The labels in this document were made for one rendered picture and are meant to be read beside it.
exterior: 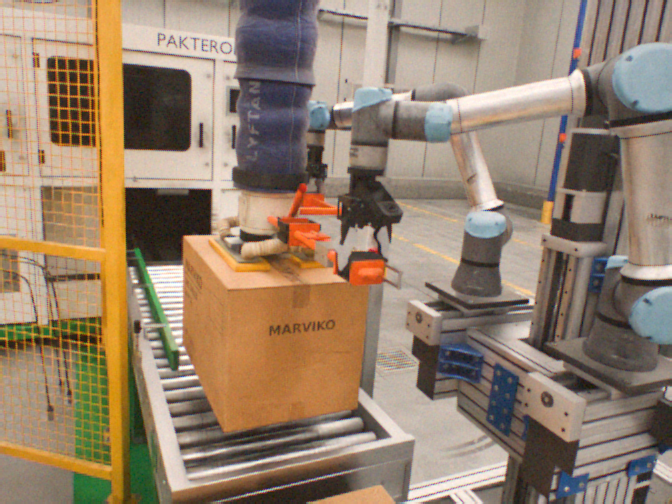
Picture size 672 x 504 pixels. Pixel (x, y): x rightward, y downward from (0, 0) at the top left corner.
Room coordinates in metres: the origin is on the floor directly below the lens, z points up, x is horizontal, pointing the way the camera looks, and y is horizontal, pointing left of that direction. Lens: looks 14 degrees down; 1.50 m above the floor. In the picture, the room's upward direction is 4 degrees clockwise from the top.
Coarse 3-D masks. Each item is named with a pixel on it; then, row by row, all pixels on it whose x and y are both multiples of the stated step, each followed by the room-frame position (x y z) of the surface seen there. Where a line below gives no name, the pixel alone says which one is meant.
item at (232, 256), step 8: (208, 240) 1.69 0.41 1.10; (216, 240) 1.65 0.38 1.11; (216, 248) 1.59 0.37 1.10; (224, 248) 1.56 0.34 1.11; (232, 248) 1.56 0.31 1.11; (240, 248) 1.49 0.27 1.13; (224, 256) 1.50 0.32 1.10; (232, 256) 1.48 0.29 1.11; (240, 256) 1.48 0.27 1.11; (232, 264) 1.42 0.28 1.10; (240, 264) 1.41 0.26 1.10; (248, 264) 1.42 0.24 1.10; (256, 264) 1.42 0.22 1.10; (264, 264) 1.43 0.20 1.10
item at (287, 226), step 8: (280, 224) 1.37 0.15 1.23; (288, 224) 1.38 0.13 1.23; (296, 224) 1.34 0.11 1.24; (304, 224) 1.35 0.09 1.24; (312, 224) 1.36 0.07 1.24; (320, 224) 1.38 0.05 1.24; (280, 232) 1.39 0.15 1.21; (288, 232) 1.34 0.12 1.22; (304, 232) 1.35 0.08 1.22; (280, 240) 1.37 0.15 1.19; (288, 240) 1.34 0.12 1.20; (296, 240) 1.34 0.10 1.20
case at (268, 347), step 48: (192, 240) 1.72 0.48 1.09; (192, 288) 1.63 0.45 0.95; (240, 288) 1.26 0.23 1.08; (288, 288) 1.32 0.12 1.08; (336, 288) 1.38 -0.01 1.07; (192, 336) 1.62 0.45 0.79; (240, 336) 1.26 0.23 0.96; (288, 336) 1.32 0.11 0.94; (336, 336) 1.39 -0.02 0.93; (240, 384) 1.27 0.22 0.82; (288, 384) 1.33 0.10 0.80; (336, 384) 1.39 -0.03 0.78
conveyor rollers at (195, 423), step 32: (160, 288) 2.78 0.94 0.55; (160, 352) 2.00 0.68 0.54; (192, 384) 1.78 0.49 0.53; (192, 416) 1.54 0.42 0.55; (320, 416) 1.62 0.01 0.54; (192, 448) 1.37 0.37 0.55; (224, 448) 1.39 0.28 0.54; (256, 448) 1.43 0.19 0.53; (288, 448) 1.41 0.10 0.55; (320, 448) 1.43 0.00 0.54
